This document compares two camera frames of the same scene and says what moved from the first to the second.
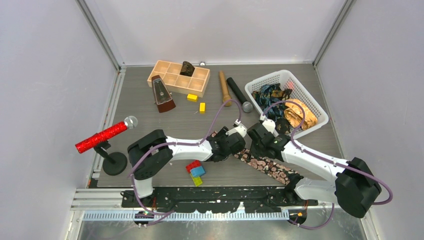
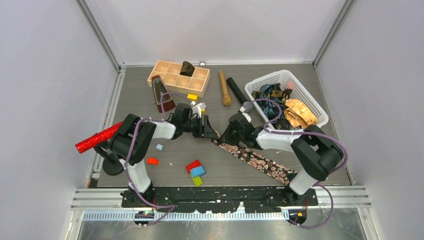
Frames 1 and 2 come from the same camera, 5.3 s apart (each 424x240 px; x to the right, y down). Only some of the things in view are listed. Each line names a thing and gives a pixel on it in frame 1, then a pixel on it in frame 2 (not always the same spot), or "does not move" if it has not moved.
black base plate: [209, 200] does not move
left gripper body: [222, 134] -> [194, 126]
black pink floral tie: [270, 167] does not move
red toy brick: [195, 163] does not move
